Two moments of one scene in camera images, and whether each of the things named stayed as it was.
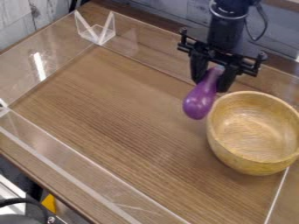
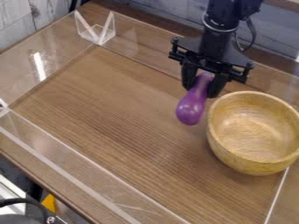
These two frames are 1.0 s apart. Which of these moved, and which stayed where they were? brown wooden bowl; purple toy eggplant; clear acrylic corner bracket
Moved: purple toy eggplant
Stayed: brown wooden bowl; clear acrylic corner bracket
